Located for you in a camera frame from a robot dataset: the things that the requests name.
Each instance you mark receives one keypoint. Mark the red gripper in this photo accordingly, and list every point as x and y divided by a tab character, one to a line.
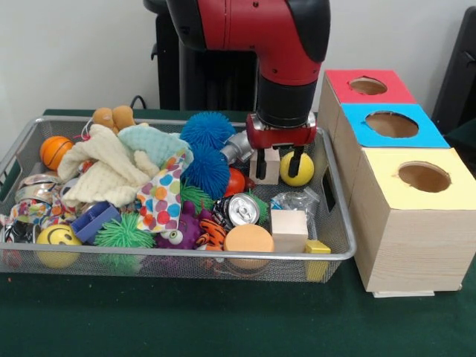
281	137

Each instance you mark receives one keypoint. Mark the clear plastic packet blue label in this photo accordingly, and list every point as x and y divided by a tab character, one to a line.
296	201

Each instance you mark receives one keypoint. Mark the blue fuzzy toy with eyes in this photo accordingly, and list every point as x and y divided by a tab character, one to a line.
207	130

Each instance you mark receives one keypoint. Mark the brown plush toy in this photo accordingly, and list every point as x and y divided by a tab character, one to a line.
113	117

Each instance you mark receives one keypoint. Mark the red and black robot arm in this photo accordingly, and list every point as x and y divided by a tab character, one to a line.
275	37

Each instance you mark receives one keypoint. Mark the clear mesh bin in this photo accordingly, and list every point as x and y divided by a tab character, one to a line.
186	265

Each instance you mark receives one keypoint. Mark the wooden box with three holes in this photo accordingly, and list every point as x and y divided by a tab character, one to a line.
409	238

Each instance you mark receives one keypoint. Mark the plain yellow ball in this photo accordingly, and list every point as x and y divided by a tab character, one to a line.
305	175

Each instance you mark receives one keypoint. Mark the purple spiky ball with eyes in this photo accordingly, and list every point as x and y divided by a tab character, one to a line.
178	234

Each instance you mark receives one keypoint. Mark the polka dot cloth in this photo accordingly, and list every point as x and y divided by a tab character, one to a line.
160	202

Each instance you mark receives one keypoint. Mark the mint green knitted cloth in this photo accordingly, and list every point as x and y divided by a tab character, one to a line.
152	141

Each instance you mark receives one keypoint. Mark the green spiky ball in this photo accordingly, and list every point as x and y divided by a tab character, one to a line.
123	234

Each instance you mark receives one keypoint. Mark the cream knitted cloth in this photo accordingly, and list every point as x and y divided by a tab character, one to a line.
104	175

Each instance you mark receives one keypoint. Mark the black chair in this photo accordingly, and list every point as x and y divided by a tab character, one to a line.
461	74

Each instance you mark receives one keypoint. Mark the small orange basketball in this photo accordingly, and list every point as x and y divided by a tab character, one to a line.
57	152

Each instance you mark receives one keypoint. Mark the yellow smiley ball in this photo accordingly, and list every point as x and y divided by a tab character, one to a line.
58	244

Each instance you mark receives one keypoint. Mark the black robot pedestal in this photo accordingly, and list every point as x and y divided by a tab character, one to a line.
216	82

